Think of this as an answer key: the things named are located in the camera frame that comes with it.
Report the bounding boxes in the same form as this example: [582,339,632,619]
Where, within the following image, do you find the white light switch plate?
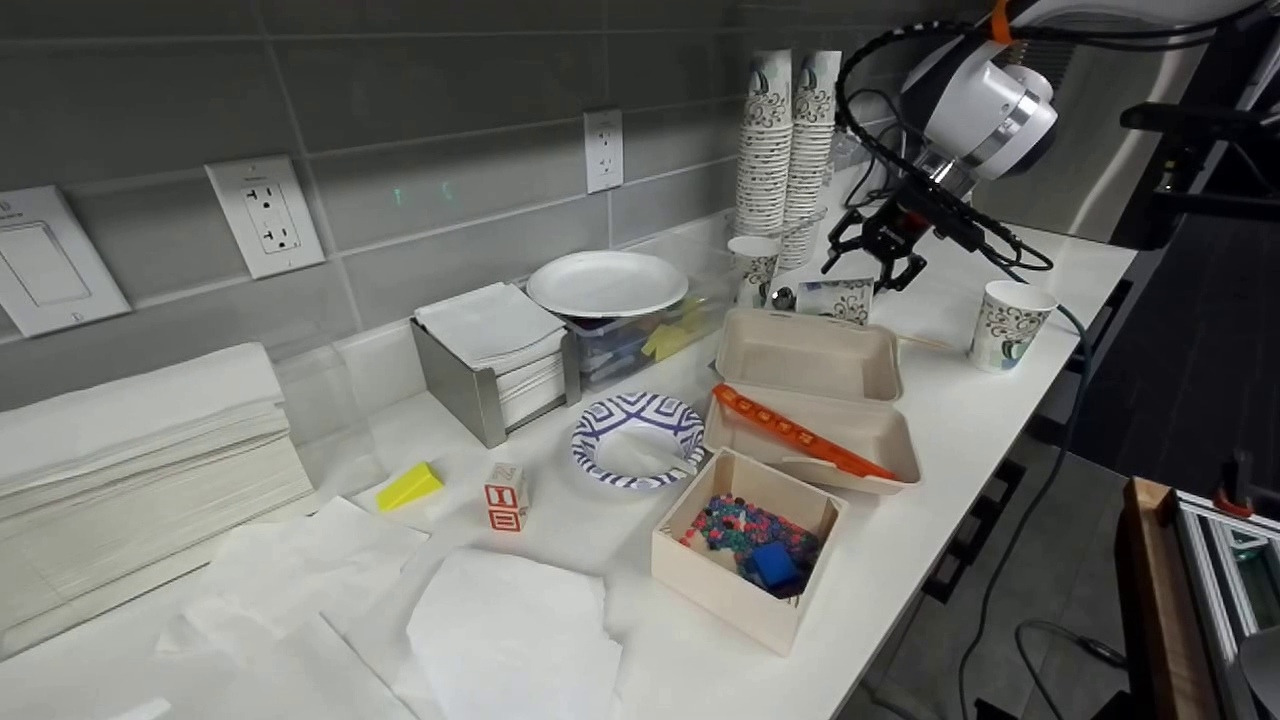
[0,185,134,339]

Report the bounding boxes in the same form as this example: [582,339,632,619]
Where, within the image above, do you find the metal napkin dispenser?
[409,279,571,448]

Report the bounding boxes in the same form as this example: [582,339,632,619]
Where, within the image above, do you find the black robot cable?
[829,17,1070,290]

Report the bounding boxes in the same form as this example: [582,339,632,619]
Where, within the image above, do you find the aluminium frame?
[1170,483,1280,720]

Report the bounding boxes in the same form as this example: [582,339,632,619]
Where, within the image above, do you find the stack of patterned paper cups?
[733,48,801,250]
[779,48,847,277]

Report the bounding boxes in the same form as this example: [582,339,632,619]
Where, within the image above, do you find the black desk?
[1063,195,1280,494]

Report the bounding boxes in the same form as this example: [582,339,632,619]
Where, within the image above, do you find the cream open wooden box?
[647,445,850,660]

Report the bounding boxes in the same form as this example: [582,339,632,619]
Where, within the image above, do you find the white plain plate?
[525,250,696,324]

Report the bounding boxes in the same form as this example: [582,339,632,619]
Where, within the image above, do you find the black floor cable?
[946,295,1091,720]

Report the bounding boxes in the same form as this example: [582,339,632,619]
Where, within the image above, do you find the yellow block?
[366,460,446,519]

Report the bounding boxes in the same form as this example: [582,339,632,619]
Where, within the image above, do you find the blue patterned paper plate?
[569,387,717,498]

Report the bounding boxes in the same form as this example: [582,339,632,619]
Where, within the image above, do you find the clear plastic container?
[565,294,733,406]

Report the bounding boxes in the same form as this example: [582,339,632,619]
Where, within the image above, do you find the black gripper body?
[872,165,974,258]

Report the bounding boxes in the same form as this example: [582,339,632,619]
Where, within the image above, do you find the colourful small toy pieces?
[681,494,820,574]

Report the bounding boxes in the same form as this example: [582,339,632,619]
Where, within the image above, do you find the blue toy block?
[742,536,806,598]

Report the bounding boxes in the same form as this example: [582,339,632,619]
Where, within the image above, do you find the white plastic bag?
[111,494,452,720]

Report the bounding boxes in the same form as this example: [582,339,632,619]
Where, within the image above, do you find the stack of folded paper towels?
[0,339,318,660]

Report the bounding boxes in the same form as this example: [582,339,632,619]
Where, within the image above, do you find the patterned paper cup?
[772,271,880,329]
[967,277,1058,378]
[725,233,784,313]

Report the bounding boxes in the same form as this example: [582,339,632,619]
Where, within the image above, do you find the red clamp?
[1213,453,1263,525]

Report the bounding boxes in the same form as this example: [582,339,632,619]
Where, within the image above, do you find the white wall power outlet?
[204,156,328,285]
[580,110,628,195]

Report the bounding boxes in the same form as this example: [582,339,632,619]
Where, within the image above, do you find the red and white toy cube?
[481,465,530,541]

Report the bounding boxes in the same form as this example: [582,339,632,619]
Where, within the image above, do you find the white paper sheet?
[402,543,628,720]

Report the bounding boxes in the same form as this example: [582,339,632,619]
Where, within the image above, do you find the beige open clamshell food container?
[699,304,926,499]

